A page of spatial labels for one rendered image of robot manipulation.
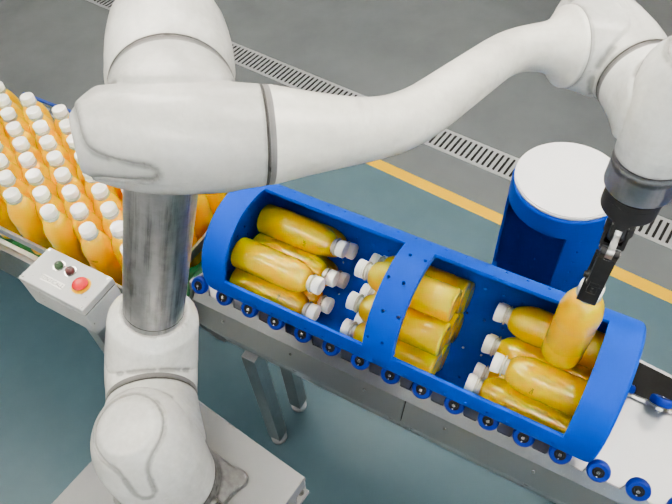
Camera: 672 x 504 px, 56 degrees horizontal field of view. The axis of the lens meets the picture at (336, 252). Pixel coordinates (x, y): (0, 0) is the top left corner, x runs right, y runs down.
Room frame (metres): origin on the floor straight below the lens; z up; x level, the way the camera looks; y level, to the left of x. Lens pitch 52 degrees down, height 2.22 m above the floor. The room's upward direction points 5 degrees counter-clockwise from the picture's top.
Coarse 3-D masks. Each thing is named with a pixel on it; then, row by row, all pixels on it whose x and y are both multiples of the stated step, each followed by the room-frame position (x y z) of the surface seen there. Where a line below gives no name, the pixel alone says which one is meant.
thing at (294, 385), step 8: (280, 368) 1.02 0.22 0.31; (288, 376) 1.01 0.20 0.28; (296, 376) 1.01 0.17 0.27; (288, 384) 1.01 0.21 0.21; (296, 384) 1.01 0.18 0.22; (288, 392) 1.02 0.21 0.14; (296, 392) 1.00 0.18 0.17; (304, 392) 1.03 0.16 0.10; (296, 400) 1.00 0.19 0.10; (304, 400) 1.02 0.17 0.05; (296, 408) 1.01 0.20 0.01; (304, 408) 1.01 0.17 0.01
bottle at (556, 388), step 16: (512, 368) 0.54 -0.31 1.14; (528, 368) 0.53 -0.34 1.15; (544, 368) 0.53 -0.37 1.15; (512, 384) 0.52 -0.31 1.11; (528, 384) 0.50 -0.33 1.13; (544, 384) 0.50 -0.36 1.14; (560, 384) 0.49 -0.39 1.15; (576, 384) 0.49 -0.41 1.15; (544, 400) 0.48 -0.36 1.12; (560, 400) 0.47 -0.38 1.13; (576, 400) 0.46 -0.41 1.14
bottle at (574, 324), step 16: (576, 288) 0.56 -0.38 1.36; (560, 304) 0.56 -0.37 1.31; (576, 304) 0.54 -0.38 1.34; (560, 320) 0.54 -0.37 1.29; (576, 320) 0.52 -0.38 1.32; (592, 320) 0.52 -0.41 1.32; (560, 336) 0.53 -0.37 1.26; (576, 336) 0.51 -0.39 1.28; (592, 336) 0.52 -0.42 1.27; (544, 352) 0.54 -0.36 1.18; (560, 352) 0.52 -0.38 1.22; (576, 352) 0.51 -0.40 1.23
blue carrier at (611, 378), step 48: (240, 192) 0.96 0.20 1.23; (288, 192) 0.97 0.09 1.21; (384, 240) 0.91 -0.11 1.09; (240, 288) 0.80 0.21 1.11; (336, 288) 0.88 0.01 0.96; (384, 288) 0.69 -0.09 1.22; (480, 288) 0.77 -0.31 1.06; (528, 288) 0.66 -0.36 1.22; (336, 336) 0.66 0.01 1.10; (384, 336) 0.62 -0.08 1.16; (480, 336) 0.70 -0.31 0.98; (624, 336) 0.53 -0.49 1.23; (432, 384) 0.54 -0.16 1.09; (624, 384) 0.45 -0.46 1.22; (528, 432) 0.44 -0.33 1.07; (576, 432) 0.40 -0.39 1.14
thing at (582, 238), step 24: (504, 216) 1.17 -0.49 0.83; (528, 216) 1.03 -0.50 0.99; (552, 216) 0.99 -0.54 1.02; (504, 240) 1.21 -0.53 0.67; (528, 240) 1.24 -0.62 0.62; (552, 240) 1.22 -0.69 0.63; (576, 240) 0.96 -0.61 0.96; (504, 264) 1.23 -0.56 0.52; (528, 264) 1.24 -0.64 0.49; (552, 264) 1.20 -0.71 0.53; (576, 264) 0.96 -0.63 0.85
